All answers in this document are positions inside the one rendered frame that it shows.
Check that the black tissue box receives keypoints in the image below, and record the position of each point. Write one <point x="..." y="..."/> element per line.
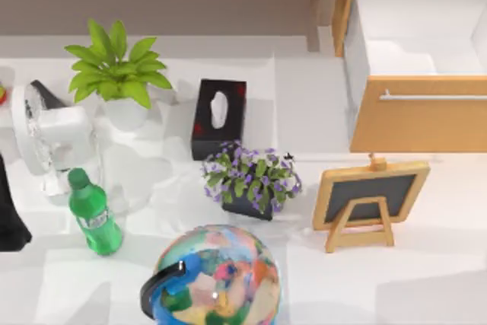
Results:
<point x="218" y="119"/>

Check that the purple flower plant black pot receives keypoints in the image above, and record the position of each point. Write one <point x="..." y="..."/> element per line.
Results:
<point x="251" y="184"/>

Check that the wooden framed blackboard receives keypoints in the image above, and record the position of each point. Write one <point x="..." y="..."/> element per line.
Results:
<point x="365" y="199"/>

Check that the colourful globe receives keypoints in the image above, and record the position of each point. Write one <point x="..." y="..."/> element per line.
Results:
<point x="220" y="279"/>

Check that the green leafy plant white pot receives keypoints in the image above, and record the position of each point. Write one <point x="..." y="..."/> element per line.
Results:
<point x="114" y="70"/>

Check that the wooden shelf unit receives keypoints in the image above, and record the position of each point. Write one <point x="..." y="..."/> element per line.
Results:
<point x="160" y="1"/>

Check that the green bottle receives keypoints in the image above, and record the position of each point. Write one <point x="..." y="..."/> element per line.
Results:
<point x="95" y="214"/>

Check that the wooden cupboard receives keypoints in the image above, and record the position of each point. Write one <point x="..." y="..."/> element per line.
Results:
<point x="346" y="5"/>

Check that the pale wooden drawer front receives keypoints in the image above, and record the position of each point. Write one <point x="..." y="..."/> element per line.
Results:
<point x="418" y="119"/>

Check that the white desk fan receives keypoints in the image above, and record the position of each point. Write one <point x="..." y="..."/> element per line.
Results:
<point x="57" y="127"/>

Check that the white drawer inside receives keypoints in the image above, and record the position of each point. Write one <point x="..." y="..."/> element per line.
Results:
<point x="414" y="36"/>

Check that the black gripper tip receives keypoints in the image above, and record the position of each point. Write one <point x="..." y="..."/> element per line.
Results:
<point x="9" y="211"/>

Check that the red and green object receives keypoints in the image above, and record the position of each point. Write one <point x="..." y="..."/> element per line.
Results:
<point x="2" y="93"/>

